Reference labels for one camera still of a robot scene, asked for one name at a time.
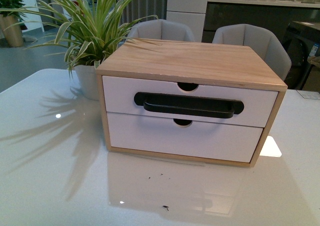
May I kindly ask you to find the green spider plant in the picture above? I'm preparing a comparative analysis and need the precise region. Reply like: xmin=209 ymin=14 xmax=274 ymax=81
xmin=0 ymin=0 xmax=159 ymax=73

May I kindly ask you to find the background potted plant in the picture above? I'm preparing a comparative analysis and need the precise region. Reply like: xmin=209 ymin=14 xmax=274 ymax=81
xmin=0 ymin=0 xmax=25 ymax=21

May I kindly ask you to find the grey chair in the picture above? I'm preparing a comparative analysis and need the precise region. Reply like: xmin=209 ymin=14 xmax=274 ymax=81
xmin=128 ymin=19 xmax=196 ymax=42
xmin=212 ymin=24 xmax=292 ymax=80

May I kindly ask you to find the white plant pot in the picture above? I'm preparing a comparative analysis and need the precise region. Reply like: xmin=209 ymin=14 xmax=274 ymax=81
xmin=74 ymin=65 xmax=100 ymax=101

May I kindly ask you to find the left grey chair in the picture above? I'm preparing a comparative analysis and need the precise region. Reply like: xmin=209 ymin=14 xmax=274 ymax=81
xmin=128 ymin=19 xmax=196 ymax=42

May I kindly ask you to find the right grey chair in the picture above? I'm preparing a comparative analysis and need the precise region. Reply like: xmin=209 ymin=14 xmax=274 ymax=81
xmin=212 ymin=24 xmax=292 ymax=80

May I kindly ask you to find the white drawer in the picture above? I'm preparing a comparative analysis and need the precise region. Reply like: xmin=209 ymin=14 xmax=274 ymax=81
xmin=102 ymin=76 xmax=278 ymax=128
xmin=107 ymin=112 xmax=263 ymax=163

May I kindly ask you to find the black drawer handle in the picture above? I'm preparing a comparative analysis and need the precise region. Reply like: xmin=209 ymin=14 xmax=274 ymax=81
xmin=134 ymin=92 xmax=245 ymax=119

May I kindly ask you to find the tan tall planter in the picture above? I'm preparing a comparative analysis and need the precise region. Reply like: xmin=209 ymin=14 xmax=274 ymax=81
xmin=0 ymin=14 xmax=24 ymax=48

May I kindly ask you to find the white filing cabinet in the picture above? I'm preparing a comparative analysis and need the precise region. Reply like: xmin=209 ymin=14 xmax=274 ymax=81
xmin=166 ymin=0 xmax=208 ymax=42

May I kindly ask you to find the dark counter with white top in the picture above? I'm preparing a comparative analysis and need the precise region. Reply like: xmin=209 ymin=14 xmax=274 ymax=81
xmin=201 ymin=0 xmax=320 ymax=43

